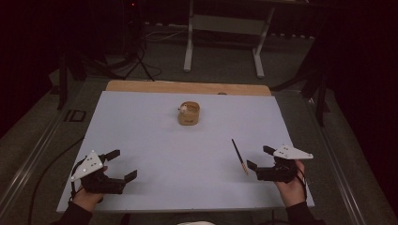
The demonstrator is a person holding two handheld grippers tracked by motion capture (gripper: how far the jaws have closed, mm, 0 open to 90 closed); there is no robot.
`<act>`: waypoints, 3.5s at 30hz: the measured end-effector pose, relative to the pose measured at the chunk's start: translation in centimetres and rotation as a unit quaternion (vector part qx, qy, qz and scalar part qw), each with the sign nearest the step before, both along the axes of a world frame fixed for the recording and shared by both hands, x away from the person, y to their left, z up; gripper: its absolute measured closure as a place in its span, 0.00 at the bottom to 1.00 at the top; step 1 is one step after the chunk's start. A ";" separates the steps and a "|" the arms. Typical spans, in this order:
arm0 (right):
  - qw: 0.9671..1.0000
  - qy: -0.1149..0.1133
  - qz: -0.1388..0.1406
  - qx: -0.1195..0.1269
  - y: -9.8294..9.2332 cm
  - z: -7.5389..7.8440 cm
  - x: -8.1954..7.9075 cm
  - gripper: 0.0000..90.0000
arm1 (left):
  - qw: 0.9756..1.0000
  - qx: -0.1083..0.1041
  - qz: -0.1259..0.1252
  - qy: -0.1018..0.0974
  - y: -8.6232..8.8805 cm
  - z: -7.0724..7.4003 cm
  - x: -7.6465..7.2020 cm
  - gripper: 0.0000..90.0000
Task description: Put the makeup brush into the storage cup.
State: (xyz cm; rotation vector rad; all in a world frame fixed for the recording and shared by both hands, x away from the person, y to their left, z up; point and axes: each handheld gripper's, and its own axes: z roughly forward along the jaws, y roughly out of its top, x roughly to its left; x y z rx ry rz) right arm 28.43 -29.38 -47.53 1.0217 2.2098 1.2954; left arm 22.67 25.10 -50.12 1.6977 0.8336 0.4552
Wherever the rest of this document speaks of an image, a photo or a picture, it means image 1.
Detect black floor cable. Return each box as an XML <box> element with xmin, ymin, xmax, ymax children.
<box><xmin>27</xmin><ymin>136</ymin><xmax>85</xmax><ymax>225</ymax></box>

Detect metal floor rail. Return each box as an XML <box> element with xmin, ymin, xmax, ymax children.
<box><xmin>0</xmin><ymin>93</ymin><xmax>83</xmax><ymax>214</ymax></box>
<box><xmin>304</xmin><ymin>97</ymin><xmax>368</xmax><ymax>225</ymax></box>

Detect dark pencil with wooden tip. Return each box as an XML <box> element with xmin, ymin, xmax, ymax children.
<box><xmin>231</xmin><ymin>138</ymin><xmax>250</xmax><ymax>175</ymax></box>

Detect round wooden holder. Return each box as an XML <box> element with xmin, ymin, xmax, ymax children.
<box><xmin>176</xmin><ymin>100</ymin><xmax>201</xmax><ymax>127</ymax></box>

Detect black metal stand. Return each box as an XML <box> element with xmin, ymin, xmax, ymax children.
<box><xmin>56</xmin><ymin>51</ymin><xmax>87</xmax><ymax>111</ymax></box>
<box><xmin>269</xmin><ymin>29</ymin><xmax>331</xmax><ymax>128</ymax></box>

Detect person's right hand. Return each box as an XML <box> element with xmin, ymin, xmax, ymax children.
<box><xmin>275</xmin><ymin>159</ymin><xmax>307</xmax><ymax>208</ymax></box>

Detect white metal stand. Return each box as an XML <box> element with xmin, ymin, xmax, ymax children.
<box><xmin>183</xmin><ymin>0</ymin><xmax>277</xmax><ymax>80</ymax></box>

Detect white floor cable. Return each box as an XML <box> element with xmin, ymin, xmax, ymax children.
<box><xmin>143</xmin><ymin>22</ymin><xmax>190</xmax><ymax>43</ymax></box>

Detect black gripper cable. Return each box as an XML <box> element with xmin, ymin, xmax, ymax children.
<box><xmin>69</xmin><ymin>157</ymin><xmax>87</xmax><ymax>203</ymax></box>
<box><xmin>295</xmin><ymin>166</ymin><xmax>310</xmax><ymax>202</ymax></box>

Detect pale blue table mat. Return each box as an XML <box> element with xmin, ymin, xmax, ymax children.
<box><xmin>55</xmin><ymin>90</ymin><xmax>315</xmax><ymax>214</ymax></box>

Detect person's left hand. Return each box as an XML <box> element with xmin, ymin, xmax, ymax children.
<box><xmin>73</xmin><ymin>187</ymin><xmax>105</xmax><ymax>213</ymax></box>

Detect wooden table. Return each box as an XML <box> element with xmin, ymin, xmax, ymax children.
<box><xmin>105</xmin><ymin>79</ymin><xmax>272</xmax><ymax>97</ymax></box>

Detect black tripod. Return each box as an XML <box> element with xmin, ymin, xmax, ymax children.
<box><xmin>84</xmin><ymin>0</ymin><xmax>163</xmax><ymax>83</ymax></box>

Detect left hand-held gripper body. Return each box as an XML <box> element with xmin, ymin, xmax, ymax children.
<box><xmin>70</xmin><ymin>150</ymin><xmax>127</xmax><ymax>195</ymax></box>

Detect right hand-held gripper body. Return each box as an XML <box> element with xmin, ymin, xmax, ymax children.
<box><xmin>256</xmin><ymin>143</ymin><xmax>314</xmax><ymax>184</ymax></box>

